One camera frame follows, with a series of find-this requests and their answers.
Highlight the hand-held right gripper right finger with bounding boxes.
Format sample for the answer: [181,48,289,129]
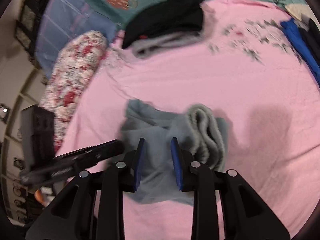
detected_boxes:
[170,137,292,240]

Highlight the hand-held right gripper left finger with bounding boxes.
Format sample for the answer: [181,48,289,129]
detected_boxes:
[25,137,146,240]

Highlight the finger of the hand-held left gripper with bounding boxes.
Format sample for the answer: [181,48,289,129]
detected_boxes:
[53,139,125,173]

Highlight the grey-blue pants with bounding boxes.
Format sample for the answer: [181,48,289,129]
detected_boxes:
[120,99,229,204]

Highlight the folded grey pants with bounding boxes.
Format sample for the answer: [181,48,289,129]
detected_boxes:
[131,31,203,59]

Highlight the folded black pants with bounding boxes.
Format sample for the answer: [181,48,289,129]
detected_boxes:
[122,0,205,49]

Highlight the dark navy pants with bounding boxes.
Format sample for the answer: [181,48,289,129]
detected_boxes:
[299,19,320,60]

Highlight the white shelf unit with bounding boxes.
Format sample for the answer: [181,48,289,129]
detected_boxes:
[0,65,48,220]

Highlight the red floral quilt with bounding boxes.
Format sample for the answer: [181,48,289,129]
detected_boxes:
[40,30,108,153]

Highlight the pink floral bed sheet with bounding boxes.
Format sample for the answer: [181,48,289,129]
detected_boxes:
[54,0,320,240]

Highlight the blue plaid bedding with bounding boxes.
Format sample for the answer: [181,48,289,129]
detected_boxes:
[35,0,125,80]

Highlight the bright blue garment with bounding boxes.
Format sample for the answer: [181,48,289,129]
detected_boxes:
[280,19,320,90]

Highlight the white quilted pillow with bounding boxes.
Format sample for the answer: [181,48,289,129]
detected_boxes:
[285,4,308,22]

